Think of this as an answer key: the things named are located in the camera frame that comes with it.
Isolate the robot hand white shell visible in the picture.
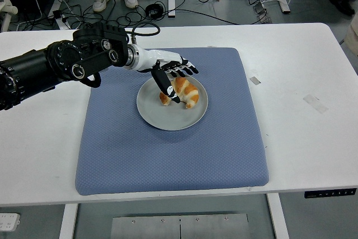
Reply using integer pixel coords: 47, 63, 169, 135
138, 47, 200, 105

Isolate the golden brown croissant bread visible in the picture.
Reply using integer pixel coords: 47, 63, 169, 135
159, 77, 200, 109

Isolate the round grey plate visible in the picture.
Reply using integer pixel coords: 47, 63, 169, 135
136, 72, 209, 132

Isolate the blue quilted mat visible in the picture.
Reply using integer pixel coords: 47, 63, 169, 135
74, 47, 270, 196

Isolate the long grey tape piece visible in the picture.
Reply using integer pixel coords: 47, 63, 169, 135
303, 94, 328, 114

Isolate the grey metal plate with screws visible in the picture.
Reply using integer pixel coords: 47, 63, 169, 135
111, 213, 249, 239

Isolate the white table leg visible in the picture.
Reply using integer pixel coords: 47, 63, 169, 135
266, 193, 290, 239
59, 203, 79, 239

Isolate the beige cloth object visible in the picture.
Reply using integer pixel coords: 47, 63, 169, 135
343, 15, 358, 58

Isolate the black table control panel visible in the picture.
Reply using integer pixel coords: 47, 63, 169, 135
304, 188, 358, 199

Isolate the white power strip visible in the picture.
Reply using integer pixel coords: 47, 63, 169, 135
0, 213, 21, 232

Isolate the coiled black cable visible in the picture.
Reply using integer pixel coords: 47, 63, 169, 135
145, 3, 166, 18

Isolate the long black floor cable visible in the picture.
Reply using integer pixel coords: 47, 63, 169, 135
163, 8, 271, 26

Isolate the black floor cable tangle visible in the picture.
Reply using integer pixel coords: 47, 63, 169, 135
16, 0, 150, 31

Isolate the white chair frame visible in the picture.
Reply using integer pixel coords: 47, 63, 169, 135
0, 0, 19, 32

